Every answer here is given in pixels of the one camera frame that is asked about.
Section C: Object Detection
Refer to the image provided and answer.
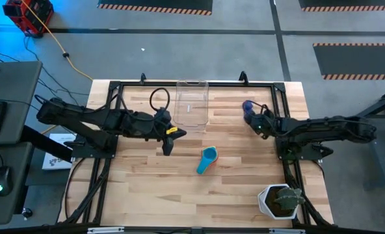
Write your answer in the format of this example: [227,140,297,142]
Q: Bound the green cactus plant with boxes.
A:
[273,187,306,211]

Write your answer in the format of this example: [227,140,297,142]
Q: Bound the teal measuring cup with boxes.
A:
[196,146,217,176]

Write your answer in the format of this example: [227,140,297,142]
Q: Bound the black computer mouse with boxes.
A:
[0,165,14,198]

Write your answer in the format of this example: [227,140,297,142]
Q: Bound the small navy measuring cup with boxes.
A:
[242,99,255,114]

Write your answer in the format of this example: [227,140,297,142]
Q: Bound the silver frame bracket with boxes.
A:
[87,227,126,234]
[269,228,306,234]

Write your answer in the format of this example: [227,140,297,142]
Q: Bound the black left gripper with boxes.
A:
[146,107,187,157]

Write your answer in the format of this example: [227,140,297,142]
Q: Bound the grey desk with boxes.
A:
[0,142,29,226]
[0,60,43,146]

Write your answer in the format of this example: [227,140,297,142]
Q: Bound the black hazard-striped floor mat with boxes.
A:
[312,42,385,81]
[298,0,385,13]
[97,0,213,16]

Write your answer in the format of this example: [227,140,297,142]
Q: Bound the black aluminium rig frame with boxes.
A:
[57,70,335,234]

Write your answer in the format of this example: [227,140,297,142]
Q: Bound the clear plastic basket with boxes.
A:
[173,80,210,131]

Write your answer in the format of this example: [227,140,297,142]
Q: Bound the red and black tool case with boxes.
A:
[3,0,55,38]

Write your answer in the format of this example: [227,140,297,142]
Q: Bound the white hexagonal planter pot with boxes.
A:
[257,183,306,221]

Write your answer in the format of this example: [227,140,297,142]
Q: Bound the black floor cable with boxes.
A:
[23,35,86,120]

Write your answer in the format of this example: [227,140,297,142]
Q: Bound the dark grey metal stand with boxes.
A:
[341,84,385,191]

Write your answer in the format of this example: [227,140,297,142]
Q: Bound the white printed box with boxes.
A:
[42,133,77,171]

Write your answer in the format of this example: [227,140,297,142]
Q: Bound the orange measuring cup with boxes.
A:
[208,148,220,170]

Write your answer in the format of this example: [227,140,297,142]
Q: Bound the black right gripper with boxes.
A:
[243,109,280,140]

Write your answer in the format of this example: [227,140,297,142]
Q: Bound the yellow extension cable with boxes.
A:
[20,0,94,81]

